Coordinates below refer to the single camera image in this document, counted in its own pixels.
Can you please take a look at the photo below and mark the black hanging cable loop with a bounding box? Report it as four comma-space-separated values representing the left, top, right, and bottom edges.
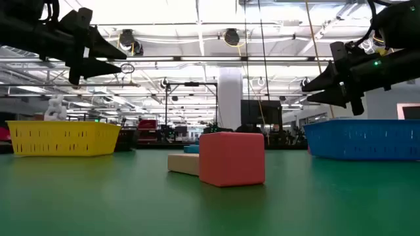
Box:
119, 62, 136, 75

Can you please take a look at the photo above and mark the black ceiling cable reel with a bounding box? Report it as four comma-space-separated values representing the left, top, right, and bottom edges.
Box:
118, 28, 136, 49
224, 28, 241, 47

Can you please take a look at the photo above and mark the yellow plastic basket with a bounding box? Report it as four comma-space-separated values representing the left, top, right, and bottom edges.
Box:
5, 120, 122, 157

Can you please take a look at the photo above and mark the black frame stand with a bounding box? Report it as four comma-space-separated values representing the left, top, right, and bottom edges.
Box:
165, 81, 219, 132

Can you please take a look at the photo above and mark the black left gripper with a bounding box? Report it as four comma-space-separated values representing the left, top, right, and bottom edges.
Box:
58, 8, 128, 86

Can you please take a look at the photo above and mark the black hanging coiled cable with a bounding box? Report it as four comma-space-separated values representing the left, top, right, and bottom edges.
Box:
257, 0, 271, 101

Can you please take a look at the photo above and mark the black plastic basket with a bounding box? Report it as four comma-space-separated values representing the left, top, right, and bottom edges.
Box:
114, 127, 139, 152

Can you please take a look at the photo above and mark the red tool cabinet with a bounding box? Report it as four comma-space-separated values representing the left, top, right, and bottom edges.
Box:
137, 119, 159, 144

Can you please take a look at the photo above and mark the white room column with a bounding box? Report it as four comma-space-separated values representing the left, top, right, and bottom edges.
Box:
218, 67, 243, 132

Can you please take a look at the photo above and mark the short plain wooden block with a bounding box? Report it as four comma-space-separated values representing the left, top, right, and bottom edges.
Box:
167, 153, 200, 176

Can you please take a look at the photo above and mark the white knobbly sculpture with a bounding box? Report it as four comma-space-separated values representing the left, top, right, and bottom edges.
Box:
43, 94, 68, 121

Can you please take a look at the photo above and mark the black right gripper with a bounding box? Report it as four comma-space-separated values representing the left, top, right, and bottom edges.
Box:
301, 41, 392, 116

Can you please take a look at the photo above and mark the blue plastic basket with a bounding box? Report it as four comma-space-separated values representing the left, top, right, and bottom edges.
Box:
303, 119, 420, 161

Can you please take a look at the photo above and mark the black monitor screen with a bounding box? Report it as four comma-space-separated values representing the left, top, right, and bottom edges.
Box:
240, 99, 283, 125

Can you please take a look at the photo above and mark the pink-framed dark screen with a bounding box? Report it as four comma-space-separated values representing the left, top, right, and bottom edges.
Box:
396, 103, 420, 121

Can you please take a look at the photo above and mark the orange-red cube block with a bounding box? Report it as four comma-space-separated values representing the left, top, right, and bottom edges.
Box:
198, 131, 266, 187

